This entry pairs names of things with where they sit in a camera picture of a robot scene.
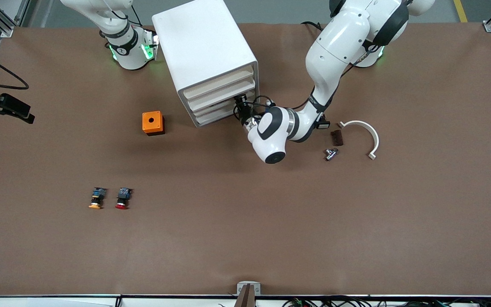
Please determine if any yellow push button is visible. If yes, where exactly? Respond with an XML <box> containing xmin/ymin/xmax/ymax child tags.
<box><xmin>88</xmin><ymin>187</ymin><xmax>107</xmax><ymax>210</ymax></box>

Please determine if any red push button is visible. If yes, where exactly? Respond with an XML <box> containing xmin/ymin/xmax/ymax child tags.
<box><xmin>115</xmin><ymin>188</ymin><xmax>133</xmax><ymax>210</ymax></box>

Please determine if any orange box with hole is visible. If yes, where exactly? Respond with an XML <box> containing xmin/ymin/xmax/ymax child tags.
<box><xmin>142</xmin><ymin>111</ymin><xmax>165</xmax><ymax>136</ymax></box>

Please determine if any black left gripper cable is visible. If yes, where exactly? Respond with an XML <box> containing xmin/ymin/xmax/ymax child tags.
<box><xmin>245</xmin><ymin>96</ymin><xmax>277</xmax><ymax>116</ymax></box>

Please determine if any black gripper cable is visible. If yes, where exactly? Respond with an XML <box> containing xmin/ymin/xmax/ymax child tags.
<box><xmin>0</xmin><ymin>45</ymin><xmax>30</xmax><ymax>90</ymax></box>
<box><xmin>245</xmin><ymin>96</ymin><xmax>277</xmax><ymax>116</ymax></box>

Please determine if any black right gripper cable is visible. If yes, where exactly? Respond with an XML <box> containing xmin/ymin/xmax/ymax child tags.
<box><xmin>0</xmin><ymin>45</ymin><xmax>30</xmax><ymax>90</ymax></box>

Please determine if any black arm base cable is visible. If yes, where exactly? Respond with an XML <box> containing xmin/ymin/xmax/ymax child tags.
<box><xmin>300</xmin><ymin>20</ymin><xmax>326</xmax><ymax>34</ymax></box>

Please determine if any white half-ring pipe clamp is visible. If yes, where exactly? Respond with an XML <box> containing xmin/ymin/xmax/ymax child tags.
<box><xmin>338</xmin><ymin>120</ymin><xmax>380</xmax><ymax>161</ymax></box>

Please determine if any grey metal bracket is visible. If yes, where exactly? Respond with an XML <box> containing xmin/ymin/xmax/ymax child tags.
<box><xmin>237</xmin><ymin>281</ymin><xmax>262</xmax><ymax>307</ymax></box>

